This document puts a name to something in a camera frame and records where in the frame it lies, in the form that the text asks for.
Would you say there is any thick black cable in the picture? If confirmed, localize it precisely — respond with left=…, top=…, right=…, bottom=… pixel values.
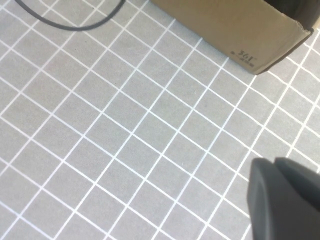
left=14, top=0, right=126, bottom=32

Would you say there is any brown cardboard shoe box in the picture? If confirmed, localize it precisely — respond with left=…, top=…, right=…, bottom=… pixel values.
left=149, top=0, right=315, bottom=76

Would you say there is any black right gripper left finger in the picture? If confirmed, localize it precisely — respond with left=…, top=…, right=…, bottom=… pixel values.
left=246, top=157, right=320, bottom=240

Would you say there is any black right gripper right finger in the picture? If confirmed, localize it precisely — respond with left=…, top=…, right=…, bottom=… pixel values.
left=273, top=156, right=320, bottom=213

